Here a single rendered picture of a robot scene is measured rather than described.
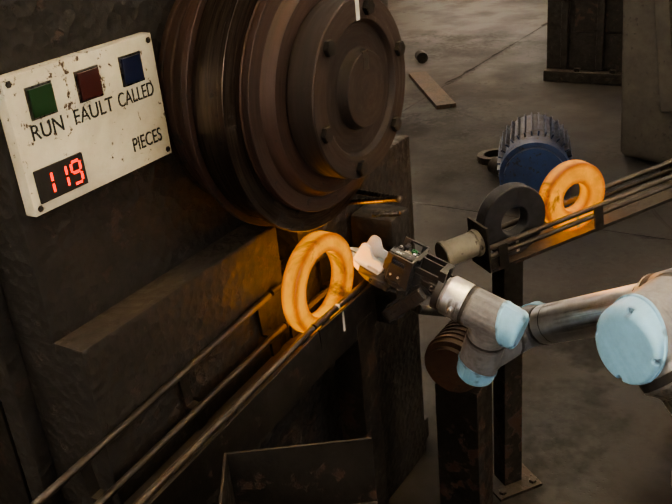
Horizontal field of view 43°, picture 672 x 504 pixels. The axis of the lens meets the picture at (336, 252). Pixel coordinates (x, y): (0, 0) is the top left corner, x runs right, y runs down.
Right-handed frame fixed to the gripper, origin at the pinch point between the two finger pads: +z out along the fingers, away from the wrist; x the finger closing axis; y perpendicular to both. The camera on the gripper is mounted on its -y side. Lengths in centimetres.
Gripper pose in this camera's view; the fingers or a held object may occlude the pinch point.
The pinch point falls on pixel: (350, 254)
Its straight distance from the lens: 161.5
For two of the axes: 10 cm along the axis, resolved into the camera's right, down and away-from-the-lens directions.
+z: -8.3, -4.3, 3.5
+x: -5.3, 4.1, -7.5
